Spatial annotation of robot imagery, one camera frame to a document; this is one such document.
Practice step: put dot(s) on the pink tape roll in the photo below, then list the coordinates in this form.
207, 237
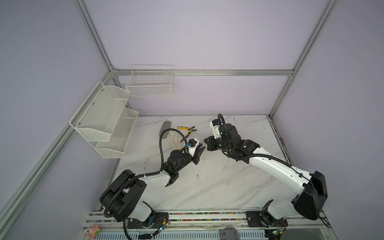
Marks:
92, 231

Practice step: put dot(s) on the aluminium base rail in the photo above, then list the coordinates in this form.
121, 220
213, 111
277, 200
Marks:
206, 225

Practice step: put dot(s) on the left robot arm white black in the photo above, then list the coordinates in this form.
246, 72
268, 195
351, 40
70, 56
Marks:
122, 200

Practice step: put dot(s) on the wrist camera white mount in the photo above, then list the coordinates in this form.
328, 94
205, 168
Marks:
192, 143
215, 125

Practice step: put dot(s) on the white work glove yellow cuff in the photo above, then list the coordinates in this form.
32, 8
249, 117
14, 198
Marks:
175, 140

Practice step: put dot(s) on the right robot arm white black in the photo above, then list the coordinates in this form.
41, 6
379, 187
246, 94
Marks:
310, 189

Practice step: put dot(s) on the yellow black pliers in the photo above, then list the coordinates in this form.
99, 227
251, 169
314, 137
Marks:
186, 131

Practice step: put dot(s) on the grey oval sharpening stone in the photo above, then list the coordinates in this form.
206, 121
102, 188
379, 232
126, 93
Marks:
163, 132

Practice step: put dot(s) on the white wire basket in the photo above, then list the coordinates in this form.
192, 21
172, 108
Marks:
151, 81

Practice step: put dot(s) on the grey round object bottom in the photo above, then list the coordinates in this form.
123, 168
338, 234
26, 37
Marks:
229, 233

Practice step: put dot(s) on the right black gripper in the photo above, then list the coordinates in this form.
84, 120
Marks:
209, 143

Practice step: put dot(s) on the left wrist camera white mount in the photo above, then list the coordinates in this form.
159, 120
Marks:
192, 143

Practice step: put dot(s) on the white two-tier mesh shelf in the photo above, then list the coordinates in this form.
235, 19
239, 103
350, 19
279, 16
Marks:
105, 121

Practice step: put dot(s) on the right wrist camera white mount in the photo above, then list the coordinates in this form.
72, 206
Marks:
215, 125

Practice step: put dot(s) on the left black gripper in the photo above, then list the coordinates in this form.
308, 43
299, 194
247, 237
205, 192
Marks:
197, 155

